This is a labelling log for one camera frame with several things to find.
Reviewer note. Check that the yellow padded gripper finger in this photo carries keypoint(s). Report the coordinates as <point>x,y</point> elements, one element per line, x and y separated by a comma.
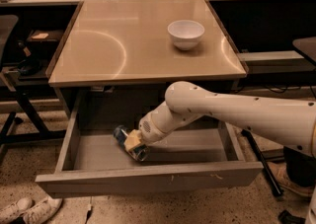
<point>133,140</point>

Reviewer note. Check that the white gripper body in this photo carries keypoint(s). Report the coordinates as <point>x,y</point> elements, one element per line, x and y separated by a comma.
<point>148,127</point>

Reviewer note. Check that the blue silver redbull can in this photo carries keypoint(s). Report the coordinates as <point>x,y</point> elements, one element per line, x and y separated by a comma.
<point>122,135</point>

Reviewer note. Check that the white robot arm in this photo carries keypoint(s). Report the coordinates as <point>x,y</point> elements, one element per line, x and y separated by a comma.
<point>290,123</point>

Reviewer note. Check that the open grey top drawer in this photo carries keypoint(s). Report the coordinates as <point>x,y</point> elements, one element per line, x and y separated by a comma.
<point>203,154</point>

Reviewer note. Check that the beige top cabinet table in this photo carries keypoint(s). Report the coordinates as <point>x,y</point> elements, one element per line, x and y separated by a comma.
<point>120,42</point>

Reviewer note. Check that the white ceramic bowl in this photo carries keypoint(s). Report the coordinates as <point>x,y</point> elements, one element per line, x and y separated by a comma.
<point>185,34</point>

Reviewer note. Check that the right white sneaker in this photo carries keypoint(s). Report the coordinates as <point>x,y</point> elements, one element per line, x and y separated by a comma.
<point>42,211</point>

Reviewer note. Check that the white sneaker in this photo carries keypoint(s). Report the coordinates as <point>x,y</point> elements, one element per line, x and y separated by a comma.
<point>42,211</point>
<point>14,211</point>

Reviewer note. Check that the black office chair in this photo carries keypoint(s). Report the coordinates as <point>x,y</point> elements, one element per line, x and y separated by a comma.
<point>7,24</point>

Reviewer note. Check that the black metal bar on floor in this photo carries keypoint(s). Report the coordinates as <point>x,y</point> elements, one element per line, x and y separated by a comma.
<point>268,174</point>

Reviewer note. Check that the tan shoe of person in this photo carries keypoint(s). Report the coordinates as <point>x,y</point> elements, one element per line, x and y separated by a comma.
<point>296,184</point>

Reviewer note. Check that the dark box with label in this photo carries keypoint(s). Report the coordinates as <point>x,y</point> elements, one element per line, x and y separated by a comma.
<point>45,36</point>

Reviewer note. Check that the left white sneaker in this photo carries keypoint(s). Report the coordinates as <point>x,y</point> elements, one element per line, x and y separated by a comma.
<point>14,211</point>

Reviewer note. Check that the dark trouser leg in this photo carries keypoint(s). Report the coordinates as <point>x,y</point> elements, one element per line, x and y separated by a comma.
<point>300,168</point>

